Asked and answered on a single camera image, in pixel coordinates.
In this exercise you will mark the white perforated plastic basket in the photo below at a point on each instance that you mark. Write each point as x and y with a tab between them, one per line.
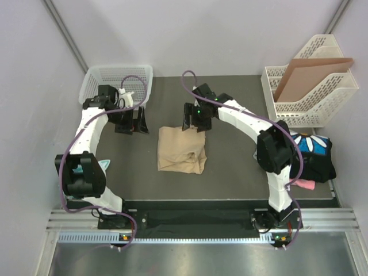
136	78

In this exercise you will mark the black daisy print t shirt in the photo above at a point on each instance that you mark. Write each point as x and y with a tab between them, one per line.
316	153

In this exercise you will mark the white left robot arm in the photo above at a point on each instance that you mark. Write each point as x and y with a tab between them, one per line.
81	176

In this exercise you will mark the beige t shirt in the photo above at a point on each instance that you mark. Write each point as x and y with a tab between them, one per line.
181	151

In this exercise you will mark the cream plastic file organizer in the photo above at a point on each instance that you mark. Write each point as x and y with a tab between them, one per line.
313	110

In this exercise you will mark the brown cardboard folder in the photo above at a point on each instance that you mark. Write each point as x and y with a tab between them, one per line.
303	75

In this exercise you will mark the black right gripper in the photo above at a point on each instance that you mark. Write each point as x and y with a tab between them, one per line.
190	109

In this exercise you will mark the pink folded t shirt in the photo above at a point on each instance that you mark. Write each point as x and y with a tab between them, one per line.
303	183

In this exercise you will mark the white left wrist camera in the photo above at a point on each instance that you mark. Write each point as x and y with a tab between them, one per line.
125	98

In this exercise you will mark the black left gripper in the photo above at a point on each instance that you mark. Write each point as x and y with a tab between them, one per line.
128	128

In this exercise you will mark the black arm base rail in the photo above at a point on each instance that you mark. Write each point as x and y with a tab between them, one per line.
241	214

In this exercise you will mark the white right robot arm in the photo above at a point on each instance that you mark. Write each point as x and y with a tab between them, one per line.
275	146

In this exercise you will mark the teal cat ear headphones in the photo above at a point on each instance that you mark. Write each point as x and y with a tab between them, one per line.
103	165

